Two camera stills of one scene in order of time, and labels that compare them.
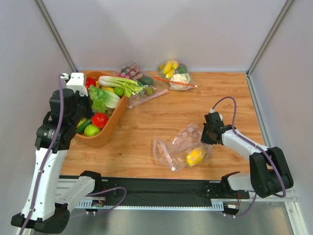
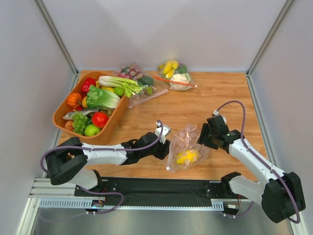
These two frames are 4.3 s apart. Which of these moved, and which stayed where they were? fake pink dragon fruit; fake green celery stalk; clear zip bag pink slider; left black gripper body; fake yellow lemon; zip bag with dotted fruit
Moved: fake yellow lemon; left black gripper body
Stayed: fake green celery stalk; fake pink dragon fruit; clear zip bag pink slider; zip bag with dotted fruit
